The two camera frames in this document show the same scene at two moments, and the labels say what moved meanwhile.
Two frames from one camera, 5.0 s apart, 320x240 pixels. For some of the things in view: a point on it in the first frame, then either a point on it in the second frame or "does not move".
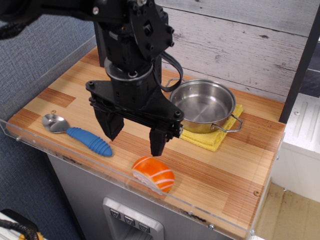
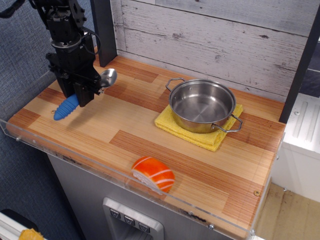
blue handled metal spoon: [57, 123] to [107, 78]
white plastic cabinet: [297, 167] does not move
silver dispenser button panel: [124, 222] does not move
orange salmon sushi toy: [154, 173] does not move
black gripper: [134, 92] to [73, 63]
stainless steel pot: [206, 104] does not move
